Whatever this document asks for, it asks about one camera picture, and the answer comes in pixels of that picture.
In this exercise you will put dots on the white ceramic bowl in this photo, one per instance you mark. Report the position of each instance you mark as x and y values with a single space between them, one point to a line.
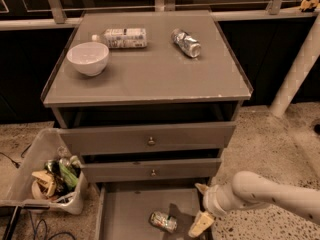
89 58

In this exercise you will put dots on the grey drawer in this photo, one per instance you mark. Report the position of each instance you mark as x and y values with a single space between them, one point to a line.
125 210
140 171
133 139

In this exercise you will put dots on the brass top drawer knob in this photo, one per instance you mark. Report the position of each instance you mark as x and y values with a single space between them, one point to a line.
151 141

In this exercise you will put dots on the bottom grey drawer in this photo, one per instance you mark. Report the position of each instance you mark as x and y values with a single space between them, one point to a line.
125 210

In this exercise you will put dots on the metal railing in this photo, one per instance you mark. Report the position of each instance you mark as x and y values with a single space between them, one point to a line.
53 14

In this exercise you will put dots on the middle grey drawer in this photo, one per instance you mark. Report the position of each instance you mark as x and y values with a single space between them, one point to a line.
140 171

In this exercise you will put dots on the top grey drawer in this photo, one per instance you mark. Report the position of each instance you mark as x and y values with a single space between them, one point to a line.
133 139

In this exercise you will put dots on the green bag in bin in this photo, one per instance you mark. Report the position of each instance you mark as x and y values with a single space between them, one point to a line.
68 177

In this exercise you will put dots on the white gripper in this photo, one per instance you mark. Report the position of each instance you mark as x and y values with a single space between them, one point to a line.
211 199

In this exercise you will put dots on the grey drawer cabinet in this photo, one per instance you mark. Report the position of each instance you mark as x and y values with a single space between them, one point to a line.
154 85

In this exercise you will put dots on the white labelled plastic bottle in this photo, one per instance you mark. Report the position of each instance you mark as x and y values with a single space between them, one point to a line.
123 38

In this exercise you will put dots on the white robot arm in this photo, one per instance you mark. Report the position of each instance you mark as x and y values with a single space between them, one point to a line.
248 190

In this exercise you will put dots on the silver crushed can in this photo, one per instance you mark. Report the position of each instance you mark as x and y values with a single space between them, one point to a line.
188 45

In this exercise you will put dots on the clear plastic bin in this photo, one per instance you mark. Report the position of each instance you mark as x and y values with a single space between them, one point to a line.
47 146

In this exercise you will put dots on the green 7up can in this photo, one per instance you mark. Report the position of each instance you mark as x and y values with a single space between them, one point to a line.
163 221

